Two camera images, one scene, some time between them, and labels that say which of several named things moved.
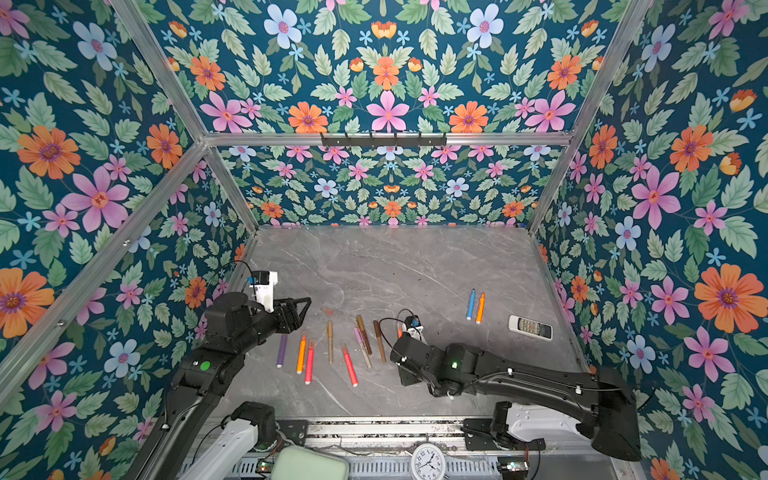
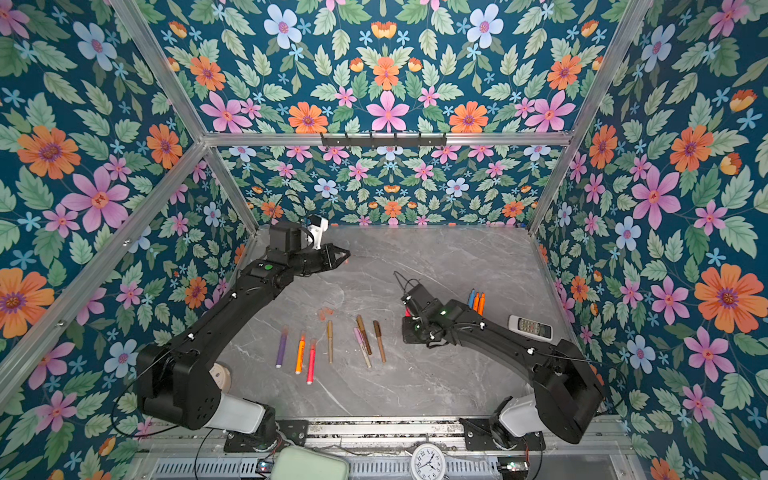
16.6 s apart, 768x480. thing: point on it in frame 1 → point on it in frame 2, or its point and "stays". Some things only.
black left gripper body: (284, 325) → (310, 260)
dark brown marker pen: (377, 333) stays
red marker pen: (309, 369) stays
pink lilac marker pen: (363, 346) stays
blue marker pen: (471, 305) stays
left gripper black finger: (309, 301) → (340, 261)
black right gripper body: (408, 380) → (414, 332)
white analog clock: (428, 462) stays
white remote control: (531, 327) stays
